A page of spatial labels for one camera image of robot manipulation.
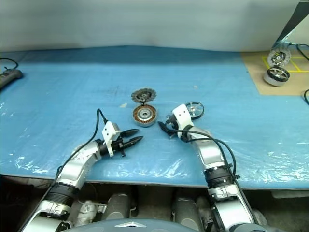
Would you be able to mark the white wrapped bundle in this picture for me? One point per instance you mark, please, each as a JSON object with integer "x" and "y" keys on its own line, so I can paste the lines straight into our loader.
{"x": 88, "y": 212}

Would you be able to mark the gray motor housing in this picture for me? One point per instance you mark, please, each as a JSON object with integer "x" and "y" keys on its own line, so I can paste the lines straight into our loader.
{"x": 274, "y": 81}

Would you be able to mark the dark gray power strip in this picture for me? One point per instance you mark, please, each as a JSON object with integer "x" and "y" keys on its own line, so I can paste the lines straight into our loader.
{"x": 10, "y": 75}

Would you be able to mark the motor housing with copper windings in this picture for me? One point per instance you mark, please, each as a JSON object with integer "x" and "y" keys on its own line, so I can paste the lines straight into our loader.
{"x": 145, "y": 116}

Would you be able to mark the silver spoked rotor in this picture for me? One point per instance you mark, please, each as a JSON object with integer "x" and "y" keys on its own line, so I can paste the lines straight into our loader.
{"x": 196, "y": 110}
{"x": 278, "y": 73}

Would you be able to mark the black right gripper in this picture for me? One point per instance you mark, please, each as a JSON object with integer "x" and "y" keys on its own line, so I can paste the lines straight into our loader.
{"x": 172, "y": 125}

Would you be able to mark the dark slanted stand leg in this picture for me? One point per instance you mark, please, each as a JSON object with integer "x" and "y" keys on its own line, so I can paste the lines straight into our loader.
{"x": 293, "y": 19}

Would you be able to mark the blue plastic table sheet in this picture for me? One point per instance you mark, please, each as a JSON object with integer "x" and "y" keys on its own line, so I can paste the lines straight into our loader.
{"x": 72, "y": 96}

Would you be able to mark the gray toothed motor lid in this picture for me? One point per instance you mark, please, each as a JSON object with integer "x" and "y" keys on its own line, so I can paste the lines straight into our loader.
{"x": 279, "y": 56}
{"x": 144, "y": 95}

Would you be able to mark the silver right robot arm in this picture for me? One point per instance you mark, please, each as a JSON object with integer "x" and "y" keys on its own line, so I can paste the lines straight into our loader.
{"x": 212, "y": 149}

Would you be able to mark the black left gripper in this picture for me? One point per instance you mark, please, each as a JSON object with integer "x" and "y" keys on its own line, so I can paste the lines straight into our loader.
{"x": 118, "y": 145}

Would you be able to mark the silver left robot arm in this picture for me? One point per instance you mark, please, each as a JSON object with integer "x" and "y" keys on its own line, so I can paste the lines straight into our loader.
{"x": 72, "y": 166}

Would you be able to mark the dark rounded cylinder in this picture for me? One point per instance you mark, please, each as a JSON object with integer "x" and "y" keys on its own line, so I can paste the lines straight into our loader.
{"x": 119, "y": 206}
{"x": 187, "y": 210}

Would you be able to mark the gray robot torso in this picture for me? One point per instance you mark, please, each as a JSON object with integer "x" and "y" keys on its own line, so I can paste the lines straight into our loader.
{"x": 130, "y": 226}

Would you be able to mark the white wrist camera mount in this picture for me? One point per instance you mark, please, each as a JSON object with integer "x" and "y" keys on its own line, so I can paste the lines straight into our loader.
{"x": 109, "y": 133}
{"x": 182, "y": 114}

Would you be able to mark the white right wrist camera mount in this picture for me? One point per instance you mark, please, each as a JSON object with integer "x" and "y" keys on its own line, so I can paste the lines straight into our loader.
{"x": 182, "y": 114}

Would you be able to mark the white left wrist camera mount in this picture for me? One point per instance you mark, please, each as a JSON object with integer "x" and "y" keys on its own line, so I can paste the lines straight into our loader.
{"x": 109, "y": 133}

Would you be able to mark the brown cardboard mat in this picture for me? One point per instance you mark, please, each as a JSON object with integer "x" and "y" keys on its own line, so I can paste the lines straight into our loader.
{"x": 297, "y": 82}

